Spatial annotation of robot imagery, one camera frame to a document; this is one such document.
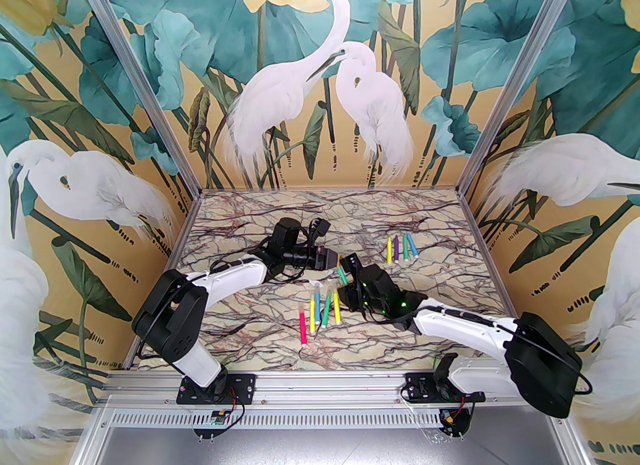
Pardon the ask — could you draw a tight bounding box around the slotted aluminium panel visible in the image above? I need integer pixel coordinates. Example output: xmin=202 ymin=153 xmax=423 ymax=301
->
xmin=75 ymin=405 xmax=566 ymax=446

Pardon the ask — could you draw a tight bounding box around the grey metal panel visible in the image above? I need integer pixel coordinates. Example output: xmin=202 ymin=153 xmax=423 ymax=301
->
xmin=75 ymin=425 xmax=591 ymax=465

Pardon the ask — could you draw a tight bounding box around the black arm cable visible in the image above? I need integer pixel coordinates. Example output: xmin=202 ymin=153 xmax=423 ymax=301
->
xmin=210 ymin=215 xmax=333 ymax=285
xmin=440 ymin=300 xmax=595 ymax=400

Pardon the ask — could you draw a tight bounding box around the thin aluminium frame rail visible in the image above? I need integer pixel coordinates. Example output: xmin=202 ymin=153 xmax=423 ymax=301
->
xmin=199 ymin=186 xmax=463 ymax=195

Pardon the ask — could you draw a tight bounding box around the wide aluminium frame rail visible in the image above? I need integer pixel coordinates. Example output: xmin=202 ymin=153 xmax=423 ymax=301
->
xmin=95 ymin=370 xmax=568 ymax=410

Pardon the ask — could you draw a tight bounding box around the small controller board with wires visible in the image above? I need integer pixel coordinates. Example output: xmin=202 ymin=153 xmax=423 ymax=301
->
xmin=194 ymin=393 xmax=247 ymax=441
xmin=434 ymin=393 xmax=476 ymax=440

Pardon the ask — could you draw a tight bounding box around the aluminium frame post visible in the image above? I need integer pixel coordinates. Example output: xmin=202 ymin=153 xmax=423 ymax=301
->
xmin=456 ymin=0 xmax=597 ymax=194
xmin=64 ymin=0 xmax=203 ymax=194

